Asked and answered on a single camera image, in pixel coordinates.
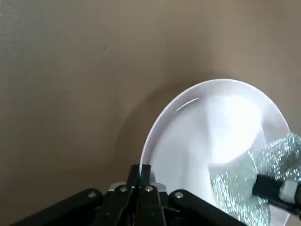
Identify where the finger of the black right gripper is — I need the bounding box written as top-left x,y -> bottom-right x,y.
253,174 -> 301,215

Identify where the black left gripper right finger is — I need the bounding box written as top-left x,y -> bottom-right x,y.
138,164 -> 246,226

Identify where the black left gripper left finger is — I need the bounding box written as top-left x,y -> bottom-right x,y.
13,164 -> 142,226

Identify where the pink plate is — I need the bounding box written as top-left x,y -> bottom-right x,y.
139,78 -> 292,226

